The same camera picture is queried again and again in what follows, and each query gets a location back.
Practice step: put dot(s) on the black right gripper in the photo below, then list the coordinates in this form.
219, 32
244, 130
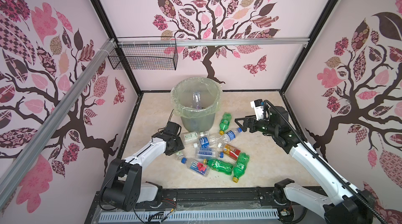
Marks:
246, 120

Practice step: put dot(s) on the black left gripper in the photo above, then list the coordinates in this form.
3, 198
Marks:
180, 146

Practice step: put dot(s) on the clear bottle green leaf label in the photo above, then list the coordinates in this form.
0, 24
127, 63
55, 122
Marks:
179, 155

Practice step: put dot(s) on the clear bottle blue label cap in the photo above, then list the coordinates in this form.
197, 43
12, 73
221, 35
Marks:
231, 135

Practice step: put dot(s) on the clear bottle pink blue label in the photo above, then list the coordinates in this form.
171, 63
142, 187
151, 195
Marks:
196, 166

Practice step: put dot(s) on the tall clear purple-tint bottle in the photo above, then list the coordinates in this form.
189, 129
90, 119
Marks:
196, 102

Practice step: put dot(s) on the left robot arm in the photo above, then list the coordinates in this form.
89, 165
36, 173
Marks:
122, 187

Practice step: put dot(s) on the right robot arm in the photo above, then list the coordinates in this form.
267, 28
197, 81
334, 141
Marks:
342, 203

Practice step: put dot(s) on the green plastic bin liner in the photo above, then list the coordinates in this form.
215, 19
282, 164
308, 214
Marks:
196, 98

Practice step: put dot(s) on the grey mesh waste bin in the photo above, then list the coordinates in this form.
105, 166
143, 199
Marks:
198, 111

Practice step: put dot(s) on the clear bottle green white label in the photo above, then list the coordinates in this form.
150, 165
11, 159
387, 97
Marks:
194, 136

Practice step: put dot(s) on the yellow red label bottle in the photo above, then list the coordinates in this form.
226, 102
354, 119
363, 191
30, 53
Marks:
229, 150

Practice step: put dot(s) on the green bottle yellow cap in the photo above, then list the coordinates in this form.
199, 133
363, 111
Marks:
240, 167

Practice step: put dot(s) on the Pocari Sweat clear bottle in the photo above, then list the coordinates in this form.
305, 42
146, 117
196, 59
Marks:
206, 142

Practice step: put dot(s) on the clear bottle blue text label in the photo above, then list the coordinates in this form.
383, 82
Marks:
208, 153

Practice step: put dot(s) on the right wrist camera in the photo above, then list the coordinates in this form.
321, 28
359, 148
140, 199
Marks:
258, 106

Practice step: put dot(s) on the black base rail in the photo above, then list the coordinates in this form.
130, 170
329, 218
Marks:
216, 199

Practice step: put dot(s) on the black wire wall basket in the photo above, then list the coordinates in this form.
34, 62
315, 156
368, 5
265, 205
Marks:
145, 53

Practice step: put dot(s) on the white slotted cable duct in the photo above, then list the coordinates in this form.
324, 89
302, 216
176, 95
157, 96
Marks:
186, 216

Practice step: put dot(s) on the aluminium rail back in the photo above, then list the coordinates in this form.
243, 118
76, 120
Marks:
216, 42

